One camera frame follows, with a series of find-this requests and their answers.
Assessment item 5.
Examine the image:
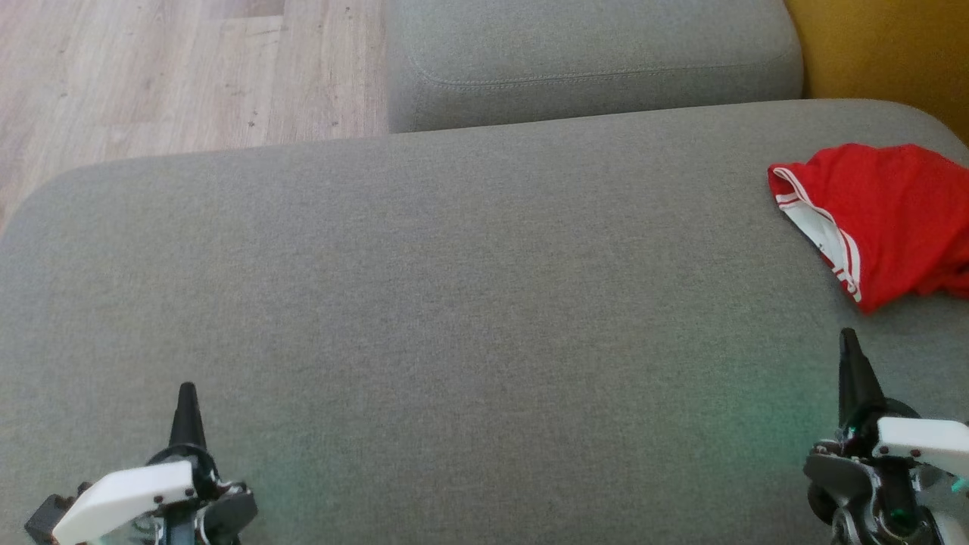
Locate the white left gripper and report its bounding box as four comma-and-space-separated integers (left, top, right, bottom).
51, 381, 259, 545

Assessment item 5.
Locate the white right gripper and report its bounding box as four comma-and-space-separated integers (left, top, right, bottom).
802, 327, 969, 545

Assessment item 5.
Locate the red white basketball jersey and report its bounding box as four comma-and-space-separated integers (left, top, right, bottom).
767, 142, 969, 315

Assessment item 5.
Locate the wide yellow sofa backrest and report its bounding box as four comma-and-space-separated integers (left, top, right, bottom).
782, 0, 969, 146

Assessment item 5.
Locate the grey sofa back cushion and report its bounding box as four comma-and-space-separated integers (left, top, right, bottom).
386, 0, 805, 135

